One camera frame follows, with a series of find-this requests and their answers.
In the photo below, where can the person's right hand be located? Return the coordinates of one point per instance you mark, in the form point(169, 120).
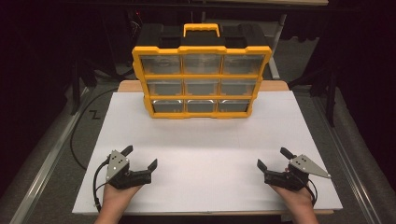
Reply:
point(297, 200)

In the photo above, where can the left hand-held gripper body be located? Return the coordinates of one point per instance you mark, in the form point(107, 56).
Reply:
point(116, 165)

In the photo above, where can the yellow black organizer cabinet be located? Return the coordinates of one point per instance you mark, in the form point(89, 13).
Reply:
point(202, 49)

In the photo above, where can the person's left hand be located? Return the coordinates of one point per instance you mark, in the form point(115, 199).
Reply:
point(116, 199)

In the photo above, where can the grey metal post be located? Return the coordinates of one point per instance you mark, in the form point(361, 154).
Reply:
point(274, 67)

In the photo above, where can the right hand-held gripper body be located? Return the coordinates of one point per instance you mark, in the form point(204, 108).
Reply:
point(300, 165)

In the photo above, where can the white table cover board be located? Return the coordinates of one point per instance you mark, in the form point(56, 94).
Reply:
point(202, 155)

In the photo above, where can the aluminium floor rail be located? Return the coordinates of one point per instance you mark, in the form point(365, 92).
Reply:
point(345, 161)
point(46, 168)

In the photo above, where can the black metal stand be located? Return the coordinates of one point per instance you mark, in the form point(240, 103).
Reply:
point(75, 93)
point(331, 102)

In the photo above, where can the set of clear plastic drawers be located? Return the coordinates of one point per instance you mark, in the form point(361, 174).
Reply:
point(202, 63)

